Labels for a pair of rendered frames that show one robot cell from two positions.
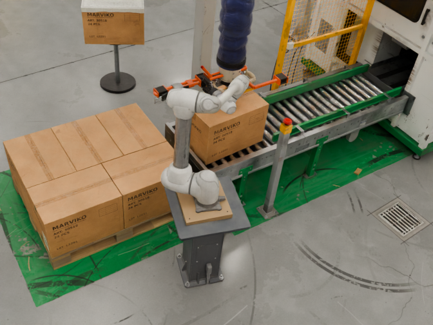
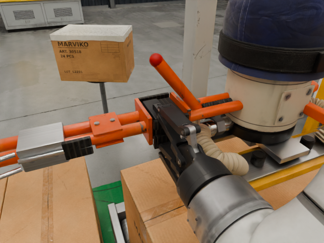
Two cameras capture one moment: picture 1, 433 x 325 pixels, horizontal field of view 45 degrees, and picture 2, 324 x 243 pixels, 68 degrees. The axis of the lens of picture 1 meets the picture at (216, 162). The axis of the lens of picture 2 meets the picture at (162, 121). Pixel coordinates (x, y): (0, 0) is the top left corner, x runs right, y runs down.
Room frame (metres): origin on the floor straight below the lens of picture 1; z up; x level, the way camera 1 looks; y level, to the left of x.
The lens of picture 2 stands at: (2.87, 0.07, 1.48)
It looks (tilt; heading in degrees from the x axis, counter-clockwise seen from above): 33 degrees down; 15
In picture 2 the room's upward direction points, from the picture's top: straight up
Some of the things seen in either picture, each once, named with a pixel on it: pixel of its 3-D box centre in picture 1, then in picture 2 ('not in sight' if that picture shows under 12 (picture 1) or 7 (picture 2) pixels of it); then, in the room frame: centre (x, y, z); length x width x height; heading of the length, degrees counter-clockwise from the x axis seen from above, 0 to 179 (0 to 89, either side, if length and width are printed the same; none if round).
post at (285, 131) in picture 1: (276, 171); not in sight; (3.13, -0.50, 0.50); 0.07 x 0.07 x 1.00; 37
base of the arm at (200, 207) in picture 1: (209, 198); not in sight; (2.44, 0.02, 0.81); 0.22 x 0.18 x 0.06; 105
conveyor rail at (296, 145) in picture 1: (316, 137); not in sight; (3.63, -0.87, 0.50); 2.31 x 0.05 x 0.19; 127
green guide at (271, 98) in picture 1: (307, 84); not in sight; (4.32, -0.80, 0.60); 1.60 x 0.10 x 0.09; 127
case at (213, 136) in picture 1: (223, 120); (227, 223); (3.40, -0.02, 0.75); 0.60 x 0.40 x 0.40; 130
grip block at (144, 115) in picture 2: (202, 79); (161, 116); (3.25, 0.18, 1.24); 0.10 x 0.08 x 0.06; 38
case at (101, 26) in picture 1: (114, 17); (97, 52); (4.81, 1.21, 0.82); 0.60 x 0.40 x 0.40; 101
